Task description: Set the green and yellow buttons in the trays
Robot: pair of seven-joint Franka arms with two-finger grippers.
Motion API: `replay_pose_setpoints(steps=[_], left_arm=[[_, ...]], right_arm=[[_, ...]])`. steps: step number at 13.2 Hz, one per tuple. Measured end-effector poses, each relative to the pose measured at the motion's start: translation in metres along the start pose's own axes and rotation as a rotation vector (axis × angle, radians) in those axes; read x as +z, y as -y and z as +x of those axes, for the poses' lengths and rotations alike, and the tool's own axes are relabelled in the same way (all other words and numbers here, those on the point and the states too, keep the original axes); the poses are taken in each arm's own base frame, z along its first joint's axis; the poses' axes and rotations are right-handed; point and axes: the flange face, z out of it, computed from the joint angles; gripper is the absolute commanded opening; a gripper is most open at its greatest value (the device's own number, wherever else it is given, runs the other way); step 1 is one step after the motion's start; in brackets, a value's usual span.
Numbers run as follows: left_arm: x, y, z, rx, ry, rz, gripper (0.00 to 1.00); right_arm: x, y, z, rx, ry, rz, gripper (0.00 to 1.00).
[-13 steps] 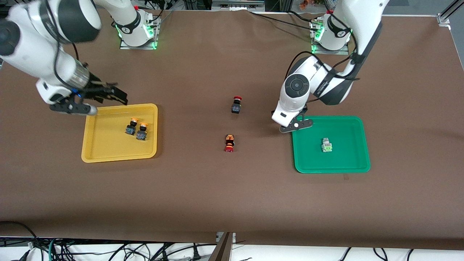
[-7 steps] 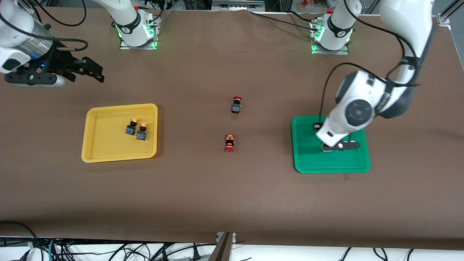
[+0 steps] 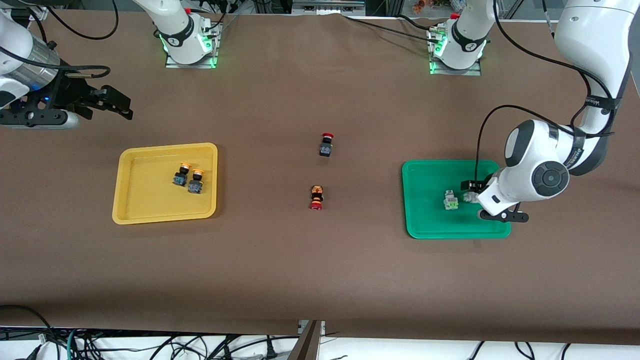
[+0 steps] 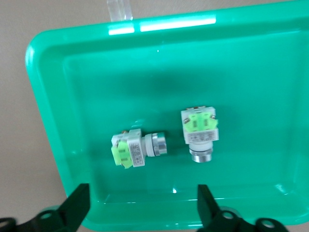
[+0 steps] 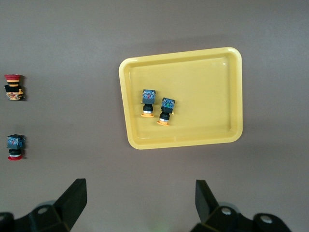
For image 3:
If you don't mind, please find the black base power cable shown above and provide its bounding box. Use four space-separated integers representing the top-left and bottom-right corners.
342 14 438 42

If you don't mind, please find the yellow plastic tray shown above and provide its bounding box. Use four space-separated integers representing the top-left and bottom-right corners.
112 142 219 225

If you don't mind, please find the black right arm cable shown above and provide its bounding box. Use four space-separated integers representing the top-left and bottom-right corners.
44 0 120 41

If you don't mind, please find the aluminium frame rail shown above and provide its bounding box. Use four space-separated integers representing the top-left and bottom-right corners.
292 0 366 15

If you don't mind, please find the brown table support bar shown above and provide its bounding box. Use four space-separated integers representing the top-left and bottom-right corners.
287 320 323 360

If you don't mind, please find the teal floor cable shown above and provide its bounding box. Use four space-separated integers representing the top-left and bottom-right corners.
66 328 81 360

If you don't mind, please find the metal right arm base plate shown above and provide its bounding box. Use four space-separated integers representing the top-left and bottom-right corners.
165 19 220 69

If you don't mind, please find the brown table cover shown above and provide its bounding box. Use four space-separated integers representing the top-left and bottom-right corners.
0 11 640 346

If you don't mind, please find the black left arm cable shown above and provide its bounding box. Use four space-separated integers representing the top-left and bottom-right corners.
474 0 617 187

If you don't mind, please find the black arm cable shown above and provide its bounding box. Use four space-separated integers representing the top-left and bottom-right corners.
474 0 617 187
44 0 120 41

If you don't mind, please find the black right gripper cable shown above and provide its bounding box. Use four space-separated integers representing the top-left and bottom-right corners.
0 46 112 79

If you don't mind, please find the yellow push button switch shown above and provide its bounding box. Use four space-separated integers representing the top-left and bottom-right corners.
173 161 194 187
187 169 206 195

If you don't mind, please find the green plastic tray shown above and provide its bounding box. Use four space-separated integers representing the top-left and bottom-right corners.
401 159 512 240

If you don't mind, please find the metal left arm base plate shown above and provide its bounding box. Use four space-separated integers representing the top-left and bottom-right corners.
427 26 483 77

